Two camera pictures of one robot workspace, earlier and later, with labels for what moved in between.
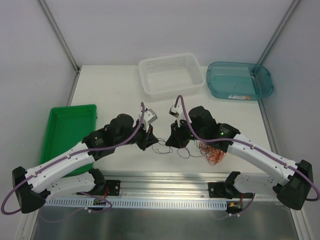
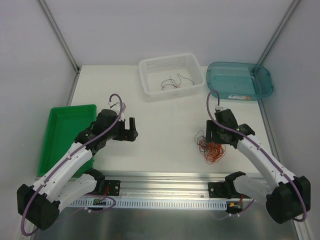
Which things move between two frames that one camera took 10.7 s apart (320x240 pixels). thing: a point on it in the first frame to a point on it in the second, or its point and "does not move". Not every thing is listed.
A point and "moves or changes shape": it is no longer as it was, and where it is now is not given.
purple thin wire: x=184 y=153 moves or changes shape
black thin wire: x=161 y=147 to x=172 y=82
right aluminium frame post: x=286 y=18 does not move
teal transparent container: x=239 y=80 does not move
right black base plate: x=217 y=190 does not move
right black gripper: x=178 y=135 to x=213 y=135
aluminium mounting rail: x=166 y=186 does not move
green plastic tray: x=66 y=127 does not move
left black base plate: x=114 y=186 does not move
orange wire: x=213 y=154 does not move
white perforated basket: x=166 y=75 does not move
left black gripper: x=146 y=137 to x=127 y=133
